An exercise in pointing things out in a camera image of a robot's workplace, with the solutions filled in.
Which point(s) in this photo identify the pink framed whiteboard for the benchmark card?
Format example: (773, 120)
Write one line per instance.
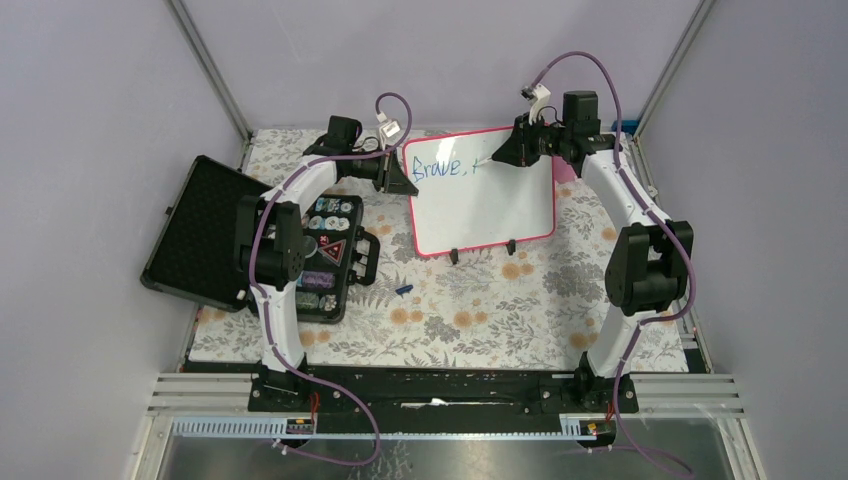
(462, 207)

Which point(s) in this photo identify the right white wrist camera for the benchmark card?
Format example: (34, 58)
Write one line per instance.
(538, 97)

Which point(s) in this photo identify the blue corner object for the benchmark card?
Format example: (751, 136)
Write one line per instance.
(627, 126)

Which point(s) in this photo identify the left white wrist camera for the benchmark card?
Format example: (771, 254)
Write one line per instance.
(388, 129)

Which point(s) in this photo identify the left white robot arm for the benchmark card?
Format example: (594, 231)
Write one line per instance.
(270, 246)

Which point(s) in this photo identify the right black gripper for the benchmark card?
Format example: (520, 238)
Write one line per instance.
(517, 150)

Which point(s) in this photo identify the pink eraser block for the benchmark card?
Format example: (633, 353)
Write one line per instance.
(563, 172)

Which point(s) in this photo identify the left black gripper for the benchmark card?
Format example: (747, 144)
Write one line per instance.
(395, 180)

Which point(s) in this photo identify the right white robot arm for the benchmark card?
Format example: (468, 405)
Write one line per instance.
(649, 268)

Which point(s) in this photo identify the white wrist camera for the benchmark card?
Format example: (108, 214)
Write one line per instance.
(388, 129)
(538, 97)

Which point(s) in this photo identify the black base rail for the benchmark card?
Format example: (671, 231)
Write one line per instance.
(441, 401)

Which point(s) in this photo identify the open black case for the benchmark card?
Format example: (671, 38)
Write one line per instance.
(193, 257)

